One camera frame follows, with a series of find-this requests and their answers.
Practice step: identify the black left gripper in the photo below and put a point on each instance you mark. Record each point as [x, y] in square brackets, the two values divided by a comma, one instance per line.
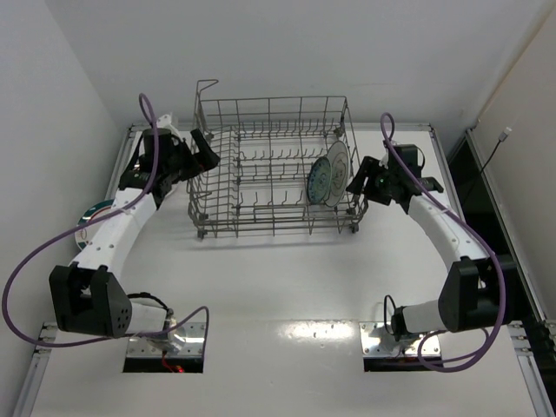
[191, 155]

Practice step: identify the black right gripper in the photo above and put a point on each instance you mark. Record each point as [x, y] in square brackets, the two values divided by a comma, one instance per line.
[367, 178]

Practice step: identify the white plate with grey pattern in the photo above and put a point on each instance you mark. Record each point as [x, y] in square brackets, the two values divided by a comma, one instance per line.
[340, 170]

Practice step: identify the teal blue patterned plate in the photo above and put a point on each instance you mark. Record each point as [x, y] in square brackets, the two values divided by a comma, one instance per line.
[319, 179]

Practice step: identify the grey wire dish rack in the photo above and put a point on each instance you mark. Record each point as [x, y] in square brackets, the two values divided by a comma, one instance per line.
[267, 147]

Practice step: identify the green red rimmed plate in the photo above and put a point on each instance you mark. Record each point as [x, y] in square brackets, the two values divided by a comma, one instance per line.
[84, 235]

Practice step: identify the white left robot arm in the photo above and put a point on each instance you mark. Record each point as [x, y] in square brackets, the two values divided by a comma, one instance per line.
[87, 295]

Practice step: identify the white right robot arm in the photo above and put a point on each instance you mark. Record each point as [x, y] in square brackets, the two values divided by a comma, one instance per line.
[480, 289]

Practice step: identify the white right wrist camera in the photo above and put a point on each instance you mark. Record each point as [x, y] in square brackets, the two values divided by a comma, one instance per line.
[384, 156]

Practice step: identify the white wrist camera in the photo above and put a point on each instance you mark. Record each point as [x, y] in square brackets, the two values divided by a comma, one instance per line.
[167, 121]
[384, 156]

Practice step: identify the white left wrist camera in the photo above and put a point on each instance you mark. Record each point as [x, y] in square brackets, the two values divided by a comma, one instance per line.
[167, 121]

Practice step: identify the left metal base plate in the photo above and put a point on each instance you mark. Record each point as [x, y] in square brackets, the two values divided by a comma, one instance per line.
[185, 342]

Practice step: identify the metal base plate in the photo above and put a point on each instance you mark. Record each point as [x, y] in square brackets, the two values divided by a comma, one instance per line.
[376, 342]
[185, 342]

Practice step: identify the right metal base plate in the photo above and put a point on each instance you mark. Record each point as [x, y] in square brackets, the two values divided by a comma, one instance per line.
[376, 342]

